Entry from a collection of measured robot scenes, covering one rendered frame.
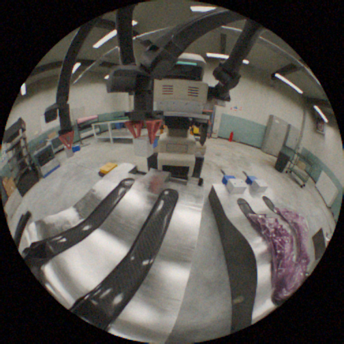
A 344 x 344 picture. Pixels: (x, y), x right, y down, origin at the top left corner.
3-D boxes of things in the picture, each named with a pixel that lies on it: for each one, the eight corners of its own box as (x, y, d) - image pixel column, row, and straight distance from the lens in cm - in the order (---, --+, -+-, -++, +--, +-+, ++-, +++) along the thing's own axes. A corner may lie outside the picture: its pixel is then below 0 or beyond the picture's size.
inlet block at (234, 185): (213, 175, 41) (218, 163, 39) (224, 175, 43) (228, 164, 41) (226, 200, 32) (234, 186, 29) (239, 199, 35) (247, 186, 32)
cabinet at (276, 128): (260, 149, 621) (269, 114, 619) (274, 155, 674) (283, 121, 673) (263, 153, 581) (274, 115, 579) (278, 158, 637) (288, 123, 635)
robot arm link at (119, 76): (174, 63, 28) (158, 54, 35) (125, 49, 22) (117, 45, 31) (151, 101, 31) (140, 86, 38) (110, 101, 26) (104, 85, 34)
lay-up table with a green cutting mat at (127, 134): (111, 136, 575) (108, 117, 566) (151, 138, 423) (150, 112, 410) (94, 142, 512) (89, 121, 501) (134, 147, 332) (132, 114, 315)
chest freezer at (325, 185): (329, 208, 721) (338, 192, 714) (326, 207, 647) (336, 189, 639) (318, 188, 771) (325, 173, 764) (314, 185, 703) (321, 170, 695)
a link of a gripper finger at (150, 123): (153, 148, 28) (152, 112, 26) (132, 145, 32) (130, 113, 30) (162, 142, 34) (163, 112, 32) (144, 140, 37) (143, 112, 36)
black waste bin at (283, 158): (270, 164, 437) (277, 149, 427) (279, 168, 467) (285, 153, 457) (276, 171, 401) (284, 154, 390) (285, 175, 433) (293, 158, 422)
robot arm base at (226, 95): (227, 92, 70) (208, 87, 66) (233, 82, 66) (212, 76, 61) (230, 102, 64) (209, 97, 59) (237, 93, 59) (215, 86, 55)
